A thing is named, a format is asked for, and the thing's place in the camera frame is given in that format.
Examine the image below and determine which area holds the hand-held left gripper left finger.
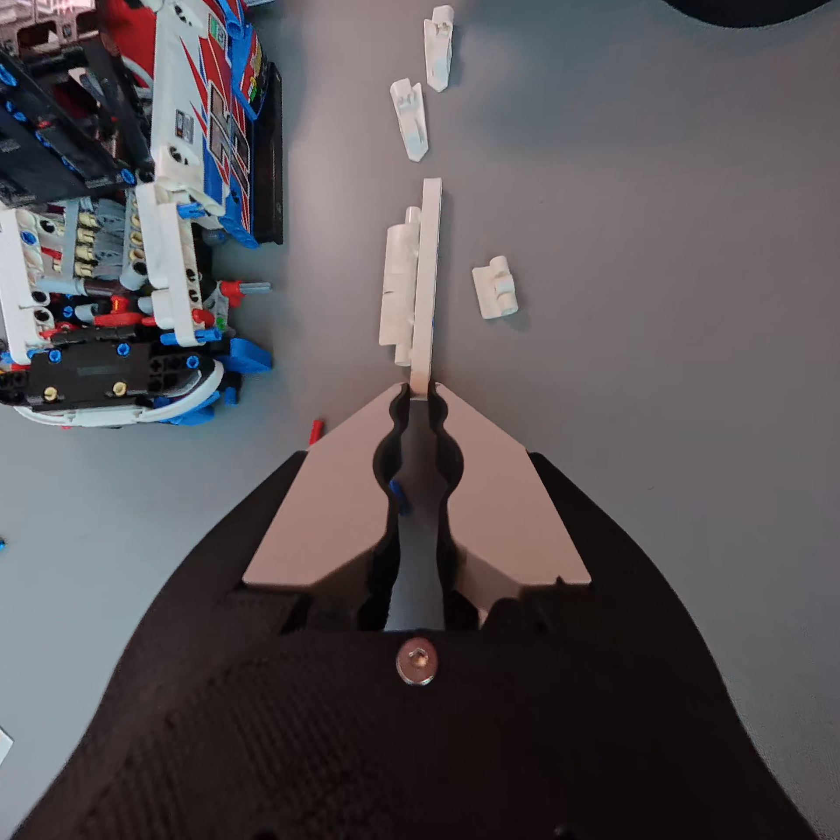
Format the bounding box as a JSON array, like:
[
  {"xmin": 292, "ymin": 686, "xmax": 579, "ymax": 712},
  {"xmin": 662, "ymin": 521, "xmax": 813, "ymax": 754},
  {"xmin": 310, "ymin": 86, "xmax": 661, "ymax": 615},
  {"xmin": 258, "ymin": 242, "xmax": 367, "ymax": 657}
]
[{"xmin": 241, "ymin": 382, "xmax": 411, "ymax": 631}]

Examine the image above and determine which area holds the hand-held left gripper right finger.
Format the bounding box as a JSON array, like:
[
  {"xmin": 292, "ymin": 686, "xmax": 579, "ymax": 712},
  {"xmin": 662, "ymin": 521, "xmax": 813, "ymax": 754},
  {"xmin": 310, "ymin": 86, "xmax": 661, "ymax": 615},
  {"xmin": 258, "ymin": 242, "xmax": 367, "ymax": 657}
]
[{"xmin": 427, "ymin": 382, "xmax": 593, "ymax": 631}]

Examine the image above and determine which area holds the white beam and panel assembly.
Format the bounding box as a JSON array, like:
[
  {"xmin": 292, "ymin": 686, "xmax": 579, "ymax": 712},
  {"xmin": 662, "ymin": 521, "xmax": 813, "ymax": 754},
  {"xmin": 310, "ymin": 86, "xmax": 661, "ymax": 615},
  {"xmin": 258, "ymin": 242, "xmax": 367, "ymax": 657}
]
[{"xmin": 378, "ymin": 177, "xmax": 444, "ymax": 388}]

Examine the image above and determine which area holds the white curved panel brick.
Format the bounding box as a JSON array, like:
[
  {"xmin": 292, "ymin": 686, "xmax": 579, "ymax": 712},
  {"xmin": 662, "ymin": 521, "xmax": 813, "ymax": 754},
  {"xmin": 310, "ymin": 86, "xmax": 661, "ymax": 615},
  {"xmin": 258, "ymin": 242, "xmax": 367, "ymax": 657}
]
[
  {"xmin": 390, "ymin": 79, "xmax": 429, "ymax": 163},
  {"xmin": 423, "ymin": 5, "xmax": 455, "ymax": 93}
]

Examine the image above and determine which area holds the grey desk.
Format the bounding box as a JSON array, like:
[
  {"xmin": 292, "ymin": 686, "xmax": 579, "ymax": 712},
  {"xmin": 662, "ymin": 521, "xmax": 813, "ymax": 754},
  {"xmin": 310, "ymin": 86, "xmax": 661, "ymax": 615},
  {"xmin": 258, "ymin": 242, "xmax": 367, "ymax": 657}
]
[{"xmin": 0, "ymin": 0, "xmax": 840, "ymax": 840}]

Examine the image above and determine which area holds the small white connector brick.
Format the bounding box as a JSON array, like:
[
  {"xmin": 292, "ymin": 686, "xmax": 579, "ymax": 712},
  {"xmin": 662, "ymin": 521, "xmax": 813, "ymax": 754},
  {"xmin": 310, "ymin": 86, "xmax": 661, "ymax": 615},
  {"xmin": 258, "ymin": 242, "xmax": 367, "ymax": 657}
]
[{"xmin": 471, "ymin": 256, "xmax": 519, "ymax": 320}]

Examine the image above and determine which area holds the toy brick race car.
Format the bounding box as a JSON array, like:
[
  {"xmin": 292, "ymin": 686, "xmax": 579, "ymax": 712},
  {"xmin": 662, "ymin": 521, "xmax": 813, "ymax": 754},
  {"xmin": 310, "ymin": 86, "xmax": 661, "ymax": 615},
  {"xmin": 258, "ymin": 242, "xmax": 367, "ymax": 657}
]
[{"xmin": 0, "ymin": 0, "xmax": 284, "ymax": 429}]

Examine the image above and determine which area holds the black cloth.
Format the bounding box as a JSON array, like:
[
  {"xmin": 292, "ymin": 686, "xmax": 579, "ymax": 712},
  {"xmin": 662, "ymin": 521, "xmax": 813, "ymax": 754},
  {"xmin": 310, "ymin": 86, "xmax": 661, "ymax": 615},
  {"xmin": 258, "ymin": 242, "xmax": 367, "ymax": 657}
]
[{"xmin": 659, "ymin": 0, "xmax": 834, "ymax": 28}]

